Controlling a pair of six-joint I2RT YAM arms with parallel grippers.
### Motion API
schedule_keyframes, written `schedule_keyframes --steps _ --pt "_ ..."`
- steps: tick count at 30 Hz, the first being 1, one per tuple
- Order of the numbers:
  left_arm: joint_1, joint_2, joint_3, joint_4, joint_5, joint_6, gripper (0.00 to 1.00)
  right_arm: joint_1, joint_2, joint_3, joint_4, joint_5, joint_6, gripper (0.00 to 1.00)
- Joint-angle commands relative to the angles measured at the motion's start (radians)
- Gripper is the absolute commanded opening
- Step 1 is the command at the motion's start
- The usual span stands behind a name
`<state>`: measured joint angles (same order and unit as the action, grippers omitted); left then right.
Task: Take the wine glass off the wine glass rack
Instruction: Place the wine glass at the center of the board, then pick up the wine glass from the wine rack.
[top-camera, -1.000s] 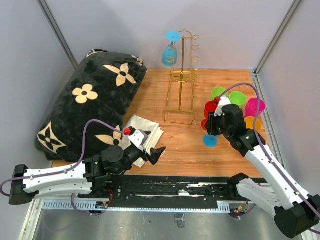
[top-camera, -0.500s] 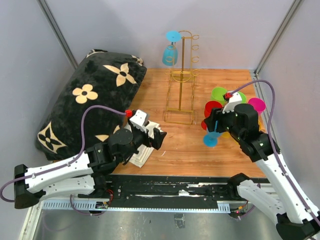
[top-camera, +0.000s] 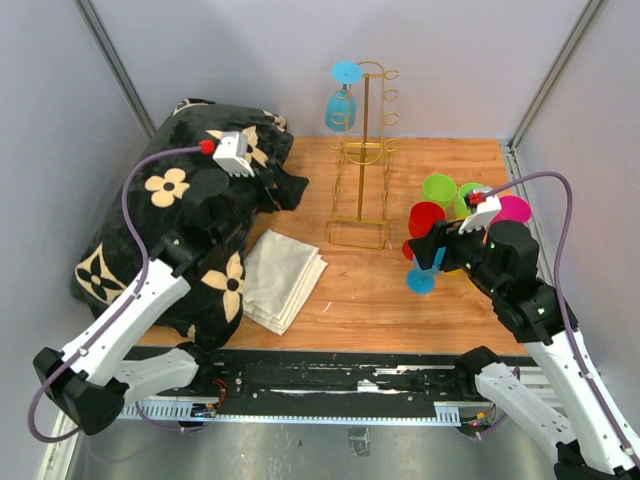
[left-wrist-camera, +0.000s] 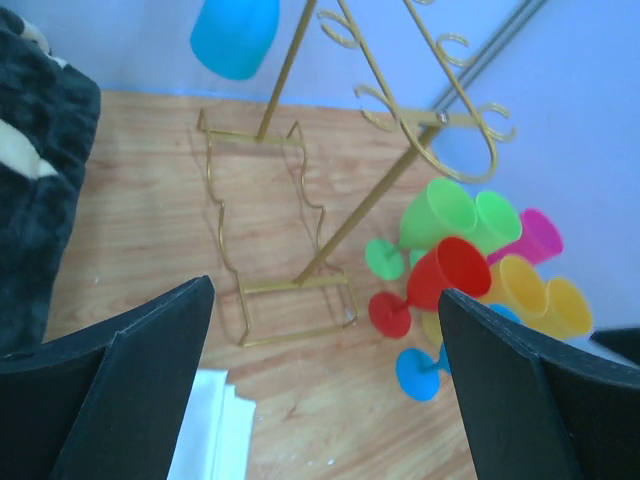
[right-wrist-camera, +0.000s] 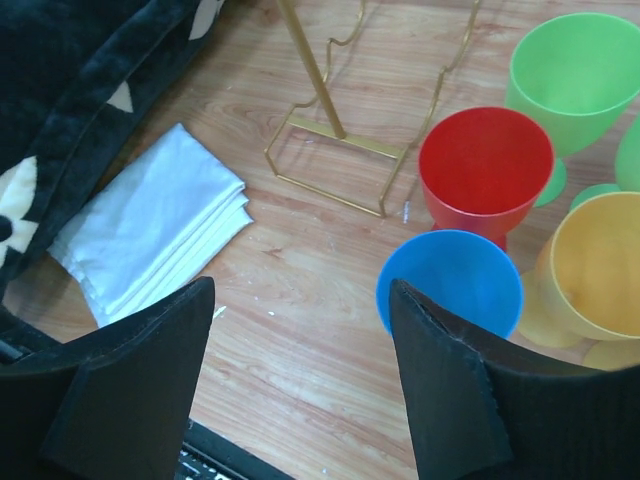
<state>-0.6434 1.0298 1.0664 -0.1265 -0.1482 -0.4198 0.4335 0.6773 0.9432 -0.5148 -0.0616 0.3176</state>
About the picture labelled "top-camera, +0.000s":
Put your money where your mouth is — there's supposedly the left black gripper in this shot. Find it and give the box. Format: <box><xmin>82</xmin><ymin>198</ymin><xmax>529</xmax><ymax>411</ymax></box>
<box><xmin>214</xmin><ymin>158</ymin><xmax>309</xmax><ymax>244</ymax></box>

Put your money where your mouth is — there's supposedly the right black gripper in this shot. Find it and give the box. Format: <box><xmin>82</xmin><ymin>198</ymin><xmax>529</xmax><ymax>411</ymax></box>
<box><xmin>407</xmin><ymin>211</ymin><xmax>503</xmax><ymax>294</ymax></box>

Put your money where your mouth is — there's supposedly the red wine glass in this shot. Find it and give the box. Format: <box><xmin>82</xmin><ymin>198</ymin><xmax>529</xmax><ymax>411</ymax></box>
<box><xmin>408</xmin><ymin>202</ymin><xmax>446</xmax><ymax>239</ymax></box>

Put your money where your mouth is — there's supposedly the blue wine glass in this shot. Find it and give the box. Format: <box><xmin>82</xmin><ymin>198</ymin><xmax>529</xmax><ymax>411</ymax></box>
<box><xmin>325</xmin><ymin>61</ymin><xmax>363</xmax><ymax>133</ymax></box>
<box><xmin>406</xmin><ymin>247</ymin><xmax>446</xmax><ymax>294</ymax></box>

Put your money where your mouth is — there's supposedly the green wine glass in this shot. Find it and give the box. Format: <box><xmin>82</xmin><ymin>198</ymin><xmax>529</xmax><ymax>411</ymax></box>
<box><xmin>421</xmin><ymin>173</ymin><xmax>458</xmax><ymax>210</ymax></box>
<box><xmin>454</xmin><ymin>182</ymin><xmax>483</xmax><ymax>218</ymax></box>

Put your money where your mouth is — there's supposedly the magenta wine glass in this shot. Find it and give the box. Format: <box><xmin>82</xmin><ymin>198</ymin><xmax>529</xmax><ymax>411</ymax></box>
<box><xmin>493</xmin><ymin>195</ymin><xmax>532</xmax><ymax>224</ymax></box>

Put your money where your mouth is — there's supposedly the yellow wine glass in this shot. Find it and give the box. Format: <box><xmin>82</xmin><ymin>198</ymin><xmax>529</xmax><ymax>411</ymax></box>
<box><xmin>443</xmin><ymin>269</ymin><xmax>466</xmax><ymax>277</ymax></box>

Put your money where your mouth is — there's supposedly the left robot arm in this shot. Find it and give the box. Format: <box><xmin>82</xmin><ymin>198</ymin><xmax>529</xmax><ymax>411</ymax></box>
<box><xmin>33</xmin><ymin>166</ymin><xmax>309</xmax><ymax>435</ymax></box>

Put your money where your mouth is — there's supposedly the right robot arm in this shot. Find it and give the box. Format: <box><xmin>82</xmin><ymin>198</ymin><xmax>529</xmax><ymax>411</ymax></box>
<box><xmin>408</xmin><ymin>221</ymin><xmax>639</xmax><ymax>479</ymax></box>

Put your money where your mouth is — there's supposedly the folded white cloth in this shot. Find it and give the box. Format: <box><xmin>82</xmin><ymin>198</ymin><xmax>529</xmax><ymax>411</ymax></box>
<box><xmin>243</xmin><ymin>229</ymin><xmax>327</xmax><ymax>335</ymax></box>

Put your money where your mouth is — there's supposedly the black floral plush pillow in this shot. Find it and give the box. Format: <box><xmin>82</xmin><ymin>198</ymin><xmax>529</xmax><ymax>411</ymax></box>
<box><xmin>69</xmin><ymin>98</ymin><xmax>294</xmax><ymax>351</ymax></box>

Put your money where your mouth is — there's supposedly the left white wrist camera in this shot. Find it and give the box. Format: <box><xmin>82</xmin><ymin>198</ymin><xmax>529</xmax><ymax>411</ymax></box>
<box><xmin>212</xmin><ymin>132</ymin><xmax>255</xmax><ymax>178</ymax></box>

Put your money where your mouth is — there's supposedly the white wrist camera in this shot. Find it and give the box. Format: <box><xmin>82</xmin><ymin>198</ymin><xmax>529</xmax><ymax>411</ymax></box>
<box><xmin>212</xmin><ymin>132</ymin><xmax>255</xmax><ymax>178</ymax></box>
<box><xmin>458</xmin><ymin>189</ymin><xmax>501</xmax><ymax>235</ymax></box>

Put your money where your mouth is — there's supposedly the gold wire glass rack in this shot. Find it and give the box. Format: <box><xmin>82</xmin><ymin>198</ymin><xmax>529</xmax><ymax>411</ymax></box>
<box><xmin>327</xmin><ymin>61</ymin><xmax>399</xmax><ymax>250</ymax></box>

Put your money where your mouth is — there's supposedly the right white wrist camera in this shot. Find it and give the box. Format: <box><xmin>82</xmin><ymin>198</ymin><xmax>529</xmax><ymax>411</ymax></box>
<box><xmin>458</xmin><ymin>189</ymin><xmax>501</xmax><ymax>235</ymax></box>

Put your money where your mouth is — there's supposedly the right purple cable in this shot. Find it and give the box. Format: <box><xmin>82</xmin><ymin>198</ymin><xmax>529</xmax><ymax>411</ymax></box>
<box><xmin>464</xmin><ymin>171</ymin><xmax>640</xmax><ymax>471</ymax></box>

